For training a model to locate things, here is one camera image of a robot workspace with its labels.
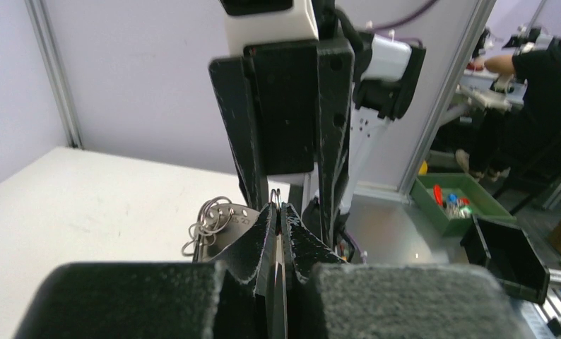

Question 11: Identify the person in black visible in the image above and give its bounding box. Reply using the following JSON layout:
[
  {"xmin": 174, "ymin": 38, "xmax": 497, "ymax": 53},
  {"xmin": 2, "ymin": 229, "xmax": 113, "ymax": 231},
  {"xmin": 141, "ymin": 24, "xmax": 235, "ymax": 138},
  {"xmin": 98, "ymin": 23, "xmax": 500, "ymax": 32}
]
[{"xmin": 454, "ymin": 36, "xmax": 561, "ymax": 184}]

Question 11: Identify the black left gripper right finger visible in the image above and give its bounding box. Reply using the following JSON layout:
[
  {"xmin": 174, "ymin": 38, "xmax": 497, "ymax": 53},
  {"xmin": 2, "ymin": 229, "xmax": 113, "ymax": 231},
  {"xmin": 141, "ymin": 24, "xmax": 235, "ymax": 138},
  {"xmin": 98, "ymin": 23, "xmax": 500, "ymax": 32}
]
[{"xmin": 280, "ymin": 203, "xmax": 526, "ymax": 338}]

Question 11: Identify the green parts bin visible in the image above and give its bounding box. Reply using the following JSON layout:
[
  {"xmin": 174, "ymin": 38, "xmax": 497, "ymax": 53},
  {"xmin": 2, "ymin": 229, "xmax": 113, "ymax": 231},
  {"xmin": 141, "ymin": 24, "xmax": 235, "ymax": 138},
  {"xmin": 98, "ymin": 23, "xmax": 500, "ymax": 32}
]
[{"xmin": 411, "ymin": 173, "xmax": 516, "ymax": 237}]

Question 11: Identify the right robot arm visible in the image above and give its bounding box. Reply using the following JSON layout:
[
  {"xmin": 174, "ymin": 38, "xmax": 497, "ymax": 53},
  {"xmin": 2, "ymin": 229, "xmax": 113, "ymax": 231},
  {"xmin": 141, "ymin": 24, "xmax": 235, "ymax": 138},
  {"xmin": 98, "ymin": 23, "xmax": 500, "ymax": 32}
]
[{"xmin": 208, "ymin": 32, "xmax": 426, "ymax": 246}]

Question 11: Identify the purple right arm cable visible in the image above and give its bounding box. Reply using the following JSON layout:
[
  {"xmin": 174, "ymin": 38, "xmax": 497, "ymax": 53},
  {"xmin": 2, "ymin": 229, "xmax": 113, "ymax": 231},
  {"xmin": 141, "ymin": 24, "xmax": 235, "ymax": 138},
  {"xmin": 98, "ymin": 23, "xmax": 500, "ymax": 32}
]
[{"xmin": 336, "ymin": 0, "xmax": 441, "ymax": 36}]

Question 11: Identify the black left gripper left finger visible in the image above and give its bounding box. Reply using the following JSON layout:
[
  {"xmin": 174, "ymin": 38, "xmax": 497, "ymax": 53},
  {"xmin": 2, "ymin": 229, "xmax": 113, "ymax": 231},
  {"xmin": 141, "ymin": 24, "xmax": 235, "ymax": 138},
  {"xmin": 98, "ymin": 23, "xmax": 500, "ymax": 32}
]
[{"xmin": 15, "ymin": 203, "xmax": 278, "ymax": 338}]

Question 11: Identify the black plastic bin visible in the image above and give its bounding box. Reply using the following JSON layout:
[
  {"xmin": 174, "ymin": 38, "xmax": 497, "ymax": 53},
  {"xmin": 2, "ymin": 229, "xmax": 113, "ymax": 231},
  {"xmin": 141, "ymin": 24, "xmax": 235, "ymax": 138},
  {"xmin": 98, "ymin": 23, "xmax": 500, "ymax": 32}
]
[{"xmin": 460, "ymin": 216, "xmax": 550, "ymax": 304}]

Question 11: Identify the aluminium frame post right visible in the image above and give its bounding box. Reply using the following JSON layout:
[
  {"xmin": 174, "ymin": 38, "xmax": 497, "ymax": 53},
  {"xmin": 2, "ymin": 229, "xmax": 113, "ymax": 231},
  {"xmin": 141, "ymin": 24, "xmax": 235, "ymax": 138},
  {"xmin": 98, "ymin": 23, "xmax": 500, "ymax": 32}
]
[{"xmin": 398, "ymin": 1, "xmax": 495, "ymax": 196}]

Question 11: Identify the round metal key ring plate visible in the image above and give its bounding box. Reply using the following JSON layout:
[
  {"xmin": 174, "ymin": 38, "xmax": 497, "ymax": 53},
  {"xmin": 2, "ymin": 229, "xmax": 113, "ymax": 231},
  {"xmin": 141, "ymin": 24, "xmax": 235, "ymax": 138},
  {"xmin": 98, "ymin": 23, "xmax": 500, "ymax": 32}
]
[{"xmin": 181, "ymin": 196, "xmax": 261, "ymax": 266}]

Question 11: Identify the aluminium frame post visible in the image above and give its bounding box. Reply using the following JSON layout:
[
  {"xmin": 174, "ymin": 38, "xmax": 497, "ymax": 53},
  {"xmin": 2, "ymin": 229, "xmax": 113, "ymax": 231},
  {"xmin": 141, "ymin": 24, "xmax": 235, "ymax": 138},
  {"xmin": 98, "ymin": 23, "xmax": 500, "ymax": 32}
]
[
  {"xmin": 398, "ymin": 1, "xmax": 495, "ymax": 196},
  {"xmin": 25, "ymin": 0, "xmax": 84, "ymax": 149}
]

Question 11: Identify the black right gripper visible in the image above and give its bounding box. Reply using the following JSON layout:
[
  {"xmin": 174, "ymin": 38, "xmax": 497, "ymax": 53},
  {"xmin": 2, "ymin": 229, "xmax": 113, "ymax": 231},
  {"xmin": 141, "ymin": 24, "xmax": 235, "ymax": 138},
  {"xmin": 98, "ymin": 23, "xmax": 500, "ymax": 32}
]
[{"xmin": 208, "ymin": 38, "xmax": 354, "ymax": 246}]

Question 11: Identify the aluminium frame post left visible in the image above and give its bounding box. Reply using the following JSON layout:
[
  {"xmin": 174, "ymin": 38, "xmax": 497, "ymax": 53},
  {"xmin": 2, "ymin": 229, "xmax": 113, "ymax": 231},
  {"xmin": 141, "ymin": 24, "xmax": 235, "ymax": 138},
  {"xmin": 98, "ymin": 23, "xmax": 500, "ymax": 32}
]
[{"xmin": 25, "ymin": 0, "xmax": 84, "ymax": 149}]

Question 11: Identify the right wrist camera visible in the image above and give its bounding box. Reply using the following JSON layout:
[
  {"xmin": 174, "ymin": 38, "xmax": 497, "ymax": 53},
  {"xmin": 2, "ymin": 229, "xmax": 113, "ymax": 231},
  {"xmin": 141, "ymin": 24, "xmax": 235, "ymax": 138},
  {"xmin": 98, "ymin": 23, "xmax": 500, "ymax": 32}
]
[{"xmin": 220, "ymin": 0, "xmax": 319, "ymax": 57}]

